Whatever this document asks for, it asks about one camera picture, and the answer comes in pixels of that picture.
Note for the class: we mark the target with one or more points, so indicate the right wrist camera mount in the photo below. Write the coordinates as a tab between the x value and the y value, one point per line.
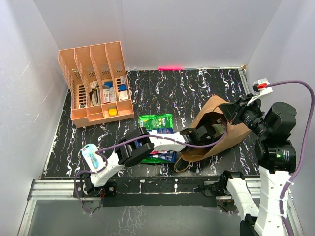
260	89

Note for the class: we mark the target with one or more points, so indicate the white red small box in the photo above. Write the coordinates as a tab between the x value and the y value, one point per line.
123	95

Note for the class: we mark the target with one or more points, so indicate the red white label box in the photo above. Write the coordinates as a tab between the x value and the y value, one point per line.
106	96

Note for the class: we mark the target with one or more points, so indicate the pink tape strip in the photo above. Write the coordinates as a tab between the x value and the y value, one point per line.
169	67

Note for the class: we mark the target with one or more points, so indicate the blue cookie snack pack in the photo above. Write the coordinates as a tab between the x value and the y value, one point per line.
170	156

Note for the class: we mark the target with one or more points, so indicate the aluminium front rail frame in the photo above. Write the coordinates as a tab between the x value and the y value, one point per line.
151	200

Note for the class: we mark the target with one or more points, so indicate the black stapler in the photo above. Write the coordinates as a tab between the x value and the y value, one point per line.
94	97

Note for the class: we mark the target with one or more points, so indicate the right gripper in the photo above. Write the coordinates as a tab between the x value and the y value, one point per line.
243	106

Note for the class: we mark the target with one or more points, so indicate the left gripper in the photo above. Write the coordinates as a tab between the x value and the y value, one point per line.
210	140

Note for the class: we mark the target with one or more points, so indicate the green chips bag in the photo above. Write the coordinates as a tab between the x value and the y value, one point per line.
151	123

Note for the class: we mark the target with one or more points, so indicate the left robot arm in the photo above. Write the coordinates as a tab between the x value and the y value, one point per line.
137	145

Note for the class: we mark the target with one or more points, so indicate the blue snack bar pack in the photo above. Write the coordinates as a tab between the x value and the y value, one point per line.
165	130

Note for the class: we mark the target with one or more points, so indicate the brown paper bag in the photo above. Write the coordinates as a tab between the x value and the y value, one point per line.
209	114

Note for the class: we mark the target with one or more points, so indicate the yellow sticky note block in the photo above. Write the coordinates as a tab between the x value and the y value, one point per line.
112	112

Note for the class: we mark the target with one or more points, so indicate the teal red snack bag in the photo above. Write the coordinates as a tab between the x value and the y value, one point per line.
219	128

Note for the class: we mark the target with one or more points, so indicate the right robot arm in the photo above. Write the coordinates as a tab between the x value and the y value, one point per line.
276	159

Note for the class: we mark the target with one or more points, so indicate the light blue packaged tool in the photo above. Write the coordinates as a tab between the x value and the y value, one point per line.
94	161

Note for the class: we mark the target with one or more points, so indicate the blue eraser box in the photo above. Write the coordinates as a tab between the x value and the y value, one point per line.
122	87

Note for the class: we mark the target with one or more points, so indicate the peach desk file organizer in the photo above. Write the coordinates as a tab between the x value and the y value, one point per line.
99	67

